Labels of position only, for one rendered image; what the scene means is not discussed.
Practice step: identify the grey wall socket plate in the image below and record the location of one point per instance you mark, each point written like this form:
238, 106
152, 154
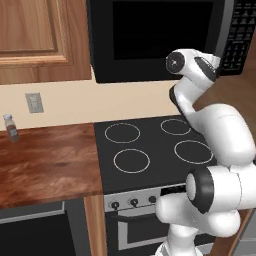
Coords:
34, 102

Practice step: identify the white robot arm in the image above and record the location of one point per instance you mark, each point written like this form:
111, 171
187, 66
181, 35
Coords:
220, 133

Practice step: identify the black hob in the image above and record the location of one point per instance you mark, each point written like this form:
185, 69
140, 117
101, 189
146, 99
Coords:
153, 156

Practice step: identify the steel oven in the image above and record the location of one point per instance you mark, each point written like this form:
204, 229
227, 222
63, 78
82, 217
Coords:
133, 200

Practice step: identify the black oven knob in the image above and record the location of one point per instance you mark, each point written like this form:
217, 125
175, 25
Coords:
152, 199
115, 205
134, 202

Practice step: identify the small brown spice shaker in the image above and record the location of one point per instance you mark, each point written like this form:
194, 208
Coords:
11, 129

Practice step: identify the black oven door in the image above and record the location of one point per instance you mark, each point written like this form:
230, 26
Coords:
140, 233

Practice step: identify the black microwave oven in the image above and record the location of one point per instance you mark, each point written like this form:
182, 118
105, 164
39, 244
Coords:
238, 36

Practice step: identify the black microwave door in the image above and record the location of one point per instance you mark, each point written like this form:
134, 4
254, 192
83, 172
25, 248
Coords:
103, 40

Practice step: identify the black dishwasher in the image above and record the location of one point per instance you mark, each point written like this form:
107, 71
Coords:
36, 236

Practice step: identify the wooden cupboard door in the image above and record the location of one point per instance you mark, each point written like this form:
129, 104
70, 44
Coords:
40, 36

